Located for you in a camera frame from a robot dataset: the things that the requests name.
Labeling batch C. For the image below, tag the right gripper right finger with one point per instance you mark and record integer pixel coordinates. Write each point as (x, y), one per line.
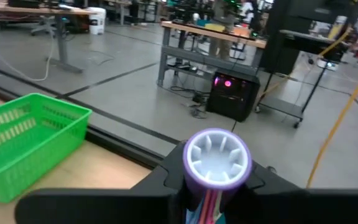
(306, 207)

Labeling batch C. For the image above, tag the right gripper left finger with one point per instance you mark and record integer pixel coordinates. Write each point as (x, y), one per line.
(104, 205)

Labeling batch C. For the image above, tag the purple marker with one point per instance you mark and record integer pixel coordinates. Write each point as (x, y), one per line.
(217, 161)

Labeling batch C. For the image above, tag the green plastic slotted basket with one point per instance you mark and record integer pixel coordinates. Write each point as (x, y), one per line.
(26, 149)

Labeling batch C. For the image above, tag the black computer tower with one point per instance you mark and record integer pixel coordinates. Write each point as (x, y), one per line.
(232, 102)

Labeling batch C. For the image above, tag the black wheeled cart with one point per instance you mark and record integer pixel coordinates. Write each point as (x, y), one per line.
(309, 43)

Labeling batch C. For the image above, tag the person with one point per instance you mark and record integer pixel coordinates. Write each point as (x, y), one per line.
(219, 48)

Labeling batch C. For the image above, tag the white bucket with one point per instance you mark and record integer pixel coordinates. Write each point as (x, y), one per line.
(97, 21)

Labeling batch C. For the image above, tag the grey office chair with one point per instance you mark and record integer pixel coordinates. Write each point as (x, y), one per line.
(43, 26)

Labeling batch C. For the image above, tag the black cabinet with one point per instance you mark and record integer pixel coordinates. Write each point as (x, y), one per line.
(287, 15)

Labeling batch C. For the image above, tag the wooden table grey legs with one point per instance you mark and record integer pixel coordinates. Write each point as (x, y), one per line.
(42, 11)

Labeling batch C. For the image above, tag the black table edge rail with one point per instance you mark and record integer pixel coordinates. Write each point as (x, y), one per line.
(126, 149)

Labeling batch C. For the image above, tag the wooden workbench grey frame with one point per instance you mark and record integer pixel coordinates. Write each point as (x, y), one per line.
(191, 57)

